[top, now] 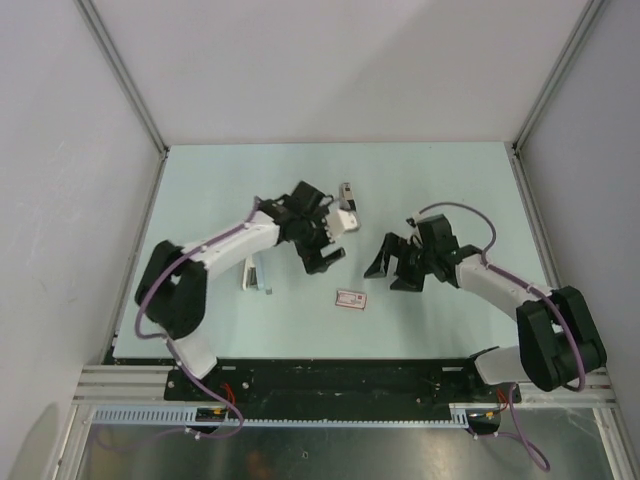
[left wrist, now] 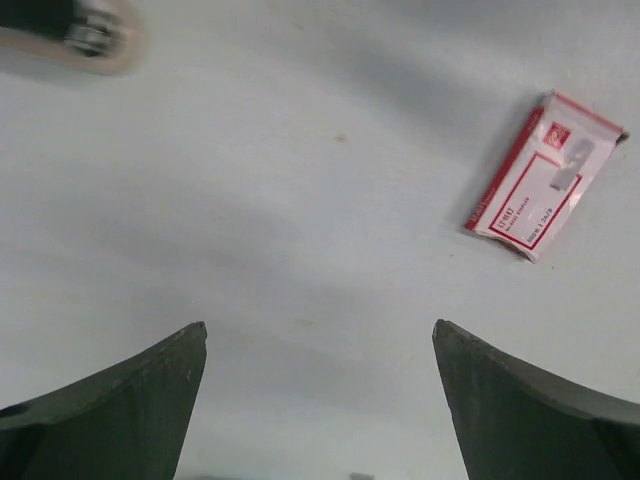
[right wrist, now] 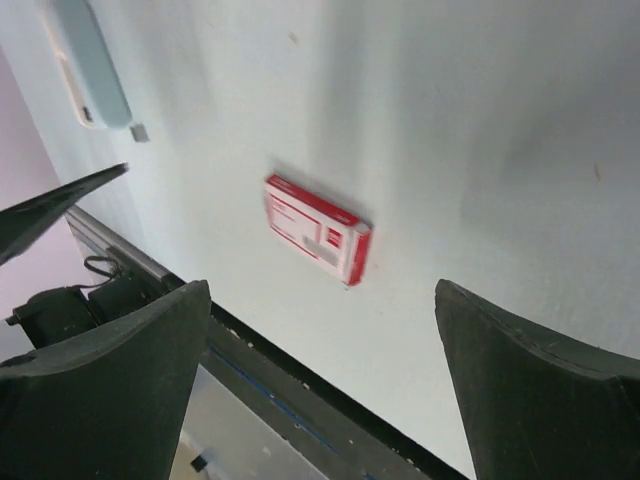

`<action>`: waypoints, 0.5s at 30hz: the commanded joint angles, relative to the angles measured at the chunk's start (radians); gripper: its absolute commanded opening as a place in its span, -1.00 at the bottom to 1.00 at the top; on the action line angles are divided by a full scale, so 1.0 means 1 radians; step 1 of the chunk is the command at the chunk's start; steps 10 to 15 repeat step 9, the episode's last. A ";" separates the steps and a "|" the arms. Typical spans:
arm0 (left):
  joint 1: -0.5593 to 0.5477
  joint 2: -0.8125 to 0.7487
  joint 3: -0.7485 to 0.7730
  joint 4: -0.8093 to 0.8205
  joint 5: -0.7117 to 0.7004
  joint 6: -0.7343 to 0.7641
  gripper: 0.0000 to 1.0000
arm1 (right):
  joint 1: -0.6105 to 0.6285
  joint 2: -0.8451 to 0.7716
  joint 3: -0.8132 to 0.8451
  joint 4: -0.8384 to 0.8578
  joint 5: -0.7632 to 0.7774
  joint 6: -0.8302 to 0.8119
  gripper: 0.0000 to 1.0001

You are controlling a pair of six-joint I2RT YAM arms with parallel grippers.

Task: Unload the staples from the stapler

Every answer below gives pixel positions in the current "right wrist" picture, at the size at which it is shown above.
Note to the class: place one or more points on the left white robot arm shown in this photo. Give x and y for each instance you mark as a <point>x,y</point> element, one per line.
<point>57,314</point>

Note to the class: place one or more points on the red white staple box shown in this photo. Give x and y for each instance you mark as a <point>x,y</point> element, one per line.
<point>335,239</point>

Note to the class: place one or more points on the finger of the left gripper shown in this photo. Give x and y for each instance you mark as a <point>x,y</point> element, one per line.
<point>24,223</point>

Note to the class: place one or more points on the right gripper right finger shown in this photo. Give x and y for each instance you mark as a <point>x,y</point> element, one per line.
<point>535,403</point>

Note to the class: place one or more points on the front aluminium rail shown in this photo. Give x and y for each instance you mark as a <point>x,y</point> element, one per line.
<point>101,240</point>

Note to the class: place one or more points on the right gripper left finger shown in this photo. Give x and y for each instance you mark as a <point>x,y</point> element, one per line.
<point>108,403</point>

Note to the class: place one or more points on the small staple strip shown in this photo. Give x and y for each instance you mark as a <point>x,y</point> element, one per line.
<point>139,133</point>

